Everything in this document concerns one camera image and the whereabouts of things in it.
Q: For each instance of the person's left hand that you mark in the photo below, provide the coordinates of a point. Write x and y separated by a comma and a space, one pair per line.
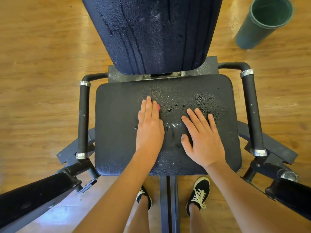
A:
149, 131

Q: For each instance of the person's left leg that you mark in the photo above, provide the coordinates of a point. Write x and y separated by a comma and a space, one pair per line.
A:
141, 218

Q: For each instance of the person's right forearm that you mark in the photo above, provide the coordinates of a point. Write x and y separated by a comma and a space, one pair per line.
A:
252, 201

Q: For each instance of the person's black shoe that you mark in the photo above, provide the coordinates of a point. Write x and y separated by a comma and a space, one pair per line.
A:
199, 194
143, 195

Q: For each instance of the person's leg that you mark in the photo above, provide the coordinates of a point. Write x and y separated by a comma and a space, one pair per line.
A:
197, 221
141, 218

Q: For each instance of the person's right black shoe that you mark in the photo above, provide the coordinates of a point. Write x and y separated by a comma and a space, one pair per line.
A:
199, 194

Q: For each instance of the dark green plastic bucket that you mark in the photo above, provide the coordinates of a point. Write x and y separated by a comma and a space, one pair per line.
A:
262, 31

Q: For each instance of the person's left forearm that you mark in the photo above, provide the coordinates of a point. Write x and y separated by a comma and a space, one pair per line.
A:
114, 201

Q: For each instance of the person's left black shoe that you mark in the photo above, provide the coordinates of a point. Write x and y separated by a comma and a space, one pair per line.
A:
143, 195

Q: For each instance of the person's right hand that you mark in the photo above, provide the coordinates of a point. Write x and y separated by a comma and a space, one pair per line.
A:
204, 140

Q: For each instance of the person's right leg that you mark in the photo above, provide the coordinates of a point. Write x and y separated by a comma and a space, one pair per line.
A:
197, 221

